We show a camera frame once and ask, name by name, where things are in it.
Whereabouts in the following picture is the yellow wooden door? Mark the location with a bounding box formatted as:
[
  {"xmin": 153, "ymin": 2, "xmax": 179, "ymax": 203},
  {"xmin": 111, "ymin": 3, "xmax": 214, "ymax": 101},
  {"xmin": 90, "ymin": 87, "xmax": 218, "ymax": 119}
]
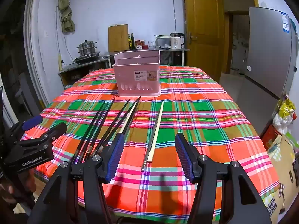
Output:
[{"xmin": 183, "ymin": 0, "xmax": 224, "ymax": 83}]

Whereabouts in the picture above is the cream chopstick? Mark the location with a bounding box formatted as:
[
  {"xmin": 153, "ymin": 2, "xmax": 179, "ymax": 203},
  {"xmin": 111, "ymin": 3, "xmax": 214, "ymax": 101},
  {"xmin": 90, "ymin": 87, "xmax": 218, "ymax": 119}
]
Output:
[
  {"xmin": 148, "ymin": 101, "xmax": 164, "ymax": 163},
  {"xmin": 120, "ymin": 99, "xmax": 140, "ymax": 134}
]

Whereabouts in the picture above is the stainless steel steamer pot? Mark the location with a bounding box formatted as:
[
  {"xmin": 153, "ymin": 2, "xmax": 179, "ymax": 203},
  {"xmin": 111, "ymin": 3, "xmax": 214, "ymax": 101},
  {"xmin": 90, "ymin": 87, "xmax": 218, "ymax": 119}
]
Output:
[{"xmin": 78, "ymin": 40, "xmax": 98, "ymax": 57}]

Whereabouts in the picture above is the yellow snack bag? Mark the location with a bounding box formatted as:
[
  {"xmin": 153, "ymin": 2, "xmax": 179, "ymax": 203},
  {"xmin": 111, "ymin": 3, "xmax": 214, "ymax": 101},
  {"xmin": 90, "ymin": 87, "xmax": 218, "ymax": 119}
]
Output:
[{"xmin": 278, "ymin": 97, "xmax": 296, "ymax": 119}]

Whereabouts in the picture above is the white electric kettle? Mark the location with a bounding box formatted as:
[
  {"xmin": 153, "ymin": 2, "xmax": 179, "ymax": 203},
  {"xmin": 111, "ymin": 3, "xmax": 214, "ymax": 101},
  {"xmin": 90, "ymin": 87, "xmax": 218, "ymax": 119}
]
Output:
[{"xmin": 170, "ymin": 33, "xmax": 186, "ymax": 49}]

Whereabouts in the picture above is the tall steel kitchen table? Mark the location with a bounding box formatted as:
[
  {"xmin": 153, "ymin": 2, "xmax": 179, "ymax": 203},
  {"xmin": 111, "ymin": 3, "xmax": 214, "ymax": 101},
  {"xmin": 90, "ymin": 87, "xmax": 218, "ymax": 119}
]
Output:
[{"xmin": 102, "ymin": 47, "xmax": 191, "ymax": 67}]

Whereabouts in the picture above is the black induction cooker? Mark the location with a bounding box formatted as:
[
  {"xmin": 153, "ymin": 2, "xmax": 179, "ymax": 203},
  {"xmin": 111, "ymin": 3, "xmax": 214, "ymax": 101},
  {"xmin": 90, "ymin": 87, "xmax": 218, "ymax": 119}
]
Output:
[{"xmin": 73, "ymin": 51, "xmax": 101, "ymax": 64}]

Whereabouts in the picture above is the silver metal chopstick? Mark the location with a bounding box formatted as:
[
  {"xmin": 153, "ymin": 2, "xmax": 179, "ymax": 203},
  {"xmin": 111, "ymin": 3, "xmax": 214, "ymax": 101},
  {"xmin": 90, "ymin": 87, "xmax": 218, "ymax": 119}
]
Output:
[{"xmin": 141, "ymin": 103, "xmax": 162, "ymax": 172}]

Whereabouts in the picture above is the red box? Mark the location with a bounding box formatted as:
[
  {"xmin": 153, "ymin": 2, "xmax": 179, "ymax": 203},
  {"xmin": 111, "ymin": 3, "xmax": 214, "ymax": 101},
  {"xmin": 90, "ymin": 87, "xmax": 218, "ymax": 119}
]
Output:
[{"xmin": 260, "ymin": 123, "xmax": 281, "ymax": 151}]

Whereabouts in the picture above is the wooden cutting board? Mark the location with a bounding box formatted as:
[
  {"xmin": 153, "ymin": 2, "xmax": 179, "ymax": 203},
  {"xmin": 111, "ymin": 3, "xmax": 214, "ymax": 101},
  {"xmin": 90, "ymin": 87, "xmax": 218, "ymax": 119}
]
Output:
[{"xmin": 108, "ymin": 24, "xmax": 129, "ymax": 53}]

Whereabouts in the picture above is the plaid tablecloth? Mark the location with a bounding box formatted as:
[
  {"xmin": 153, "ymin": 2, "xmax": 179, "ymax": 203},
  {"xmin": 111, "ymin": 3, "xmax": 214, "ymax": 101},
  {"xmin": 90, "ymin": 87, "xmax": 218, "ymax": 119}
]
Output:
[{"xmin": 22, "ymin": 65, "xmax": 280, "ymax": 224}]

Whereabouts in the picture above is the black wall cable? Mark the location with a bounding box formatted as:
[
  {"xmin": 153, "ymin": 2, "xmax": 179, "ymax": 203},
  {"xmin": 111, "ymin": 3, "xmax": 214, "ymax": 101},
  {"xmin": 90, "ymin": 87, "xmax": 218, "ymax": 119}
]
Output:
[{"xmin": 170, "ymin": 0, "xmax": 178, "ymax": 33}]

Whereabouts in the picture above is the clear plastic food container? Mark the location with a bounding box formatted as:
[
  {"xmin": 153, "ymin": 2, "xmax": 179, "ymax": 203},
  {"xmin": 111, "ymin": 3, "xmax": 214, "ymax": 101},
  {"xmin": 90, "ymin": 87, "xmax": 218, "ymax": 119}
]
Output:
[{"xmin": 155, "ymin": 35, "xmax": 171, "ymax": 48}]

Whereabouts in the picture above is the grey refrigerator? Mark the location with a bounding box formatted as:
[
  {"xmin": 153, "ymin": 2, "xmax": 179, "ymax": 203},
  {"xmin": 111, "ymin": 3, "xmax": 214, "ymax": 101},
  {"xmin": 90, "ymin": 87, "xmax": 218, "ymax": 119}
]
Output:
[{"xmin": 244, "ymin": 7, "xmax": 299, "ymax": 99}]

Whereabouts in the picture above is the printed cardboard box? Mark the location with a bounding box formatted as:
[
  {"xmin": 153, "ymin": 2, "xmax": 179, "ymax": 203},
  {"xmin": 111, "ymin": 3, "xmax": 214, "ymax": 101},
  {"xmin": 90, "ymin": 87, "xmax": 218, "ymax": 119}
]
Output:
[{"xmin": 266, "ymin": 133, "xmax": 299, "ymax": 217}]

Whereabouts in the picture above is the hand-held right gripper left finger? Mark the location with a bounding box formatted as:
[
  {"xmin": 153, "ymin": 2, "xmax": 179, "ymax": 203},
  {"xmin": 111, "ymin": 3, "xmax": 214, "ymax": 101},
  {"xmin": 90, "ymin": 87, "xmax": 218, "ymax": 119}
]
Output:
[{"xmin": 27, "ymin": 133, "xmax": 125, "ymax": 224}]

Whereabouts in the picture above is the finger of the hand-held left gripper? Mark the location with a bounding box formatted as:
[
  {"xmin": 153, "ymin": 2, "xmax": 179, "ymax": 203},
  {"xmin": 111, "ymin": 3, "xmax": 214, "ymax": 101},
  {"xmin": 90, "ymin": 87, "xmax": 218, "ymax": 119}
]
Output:
[
  {"xmin": 38, "ymin": 122, "xmax": 68, "ymax": 145},
  {"xmin": 14, "ymin": 115, "xmax": 44, "ymax": 136}
]

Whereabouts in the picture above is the pink plastic utensil basket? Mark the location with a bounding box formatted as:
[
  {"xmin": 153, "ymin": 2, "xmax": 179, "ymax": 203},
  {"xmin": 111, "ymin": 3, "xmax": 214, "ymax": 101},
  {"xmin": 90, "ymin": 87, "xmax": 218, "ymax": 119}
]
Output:
[{"xmin": 112, "ymin": 50, "xmax": 162, "ymax": 97}]

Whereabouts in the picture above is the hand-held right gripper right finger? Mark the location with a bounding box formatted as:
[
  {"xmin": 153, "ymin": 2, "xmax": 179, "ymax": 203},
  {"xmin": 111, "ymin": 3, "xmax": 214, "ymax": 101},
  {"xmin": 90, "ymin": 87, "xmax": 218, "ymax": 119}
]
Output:
[{"xmin": 175, "ymin": 133, "xmax": 272, "ymax": 224}]

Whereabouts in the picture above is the low steel side table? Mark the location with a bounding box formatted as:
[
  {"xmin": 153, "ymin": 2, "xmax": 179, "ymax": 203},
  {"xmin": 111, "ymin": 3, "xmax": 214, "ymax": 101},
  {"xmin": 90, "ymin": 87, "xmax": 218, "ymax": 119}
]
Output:
[{"xmin": 58, "ymin": 57, "xmax": 111, "ymax": 89}]

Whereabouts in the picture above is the olive green curtain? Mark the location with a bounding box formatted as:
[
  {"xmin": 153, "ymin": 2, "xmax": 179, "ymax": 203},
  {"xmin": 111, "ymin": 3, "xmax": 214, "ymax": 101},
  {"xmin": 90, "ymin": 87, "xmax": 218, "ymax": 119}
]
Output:
[{"xmin": 58, "ymin": 0, "xmax": 76, "ymax": 33}]

